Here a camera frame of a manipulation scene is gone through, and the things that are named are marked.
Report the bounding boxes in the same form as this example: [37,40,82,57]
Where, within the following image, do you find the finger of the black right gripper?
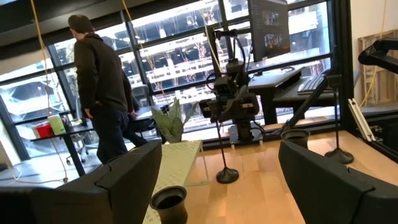
[217,96,233,123]
[233,85,249,118]

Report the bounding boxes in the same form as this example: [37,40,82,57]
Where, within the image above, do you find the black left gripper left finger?
[0,140,163,224]

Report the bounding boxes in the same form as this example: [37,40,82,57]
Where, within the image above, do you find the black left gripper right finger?
[278,139,398,224]

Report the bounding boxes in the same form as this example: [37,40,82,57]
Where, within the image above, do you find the black standing desk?
[245,65,307,125]

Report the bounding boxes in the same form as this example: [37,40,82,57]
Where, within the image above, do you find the black keyboard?
[297,73,327,94]

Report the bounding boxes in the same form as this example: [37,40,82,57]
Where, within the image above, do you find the green perforated metal shelf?
[141,139,210,224]

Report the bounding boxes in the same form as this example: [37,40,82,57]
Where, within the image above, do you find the black office desk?
[29,105,169,177]

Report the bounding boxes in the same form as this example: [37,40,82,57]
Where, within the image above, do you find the black computer monitor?
[248,0,292,63]

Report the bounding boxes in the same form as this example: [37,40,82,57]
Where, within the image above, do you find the red container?
[34,123,53,139]

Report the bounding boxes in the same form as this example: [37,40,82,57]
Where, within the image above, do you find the green container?
[48,114,67,136]

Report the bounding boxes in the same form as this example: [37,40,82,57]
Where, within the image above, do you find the person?
[67,14,149,166]

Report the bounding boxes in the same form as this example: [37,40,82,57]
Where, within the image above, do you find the wooden pallet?
[357,29,398,106]

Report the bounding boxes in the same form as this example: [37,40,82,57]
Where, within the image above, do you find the silver aluminium bracket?
[347,98,377,142]

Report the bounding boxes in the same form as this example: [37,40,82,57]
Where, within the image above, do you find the yellow hanging cable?
[29,0,69,184]

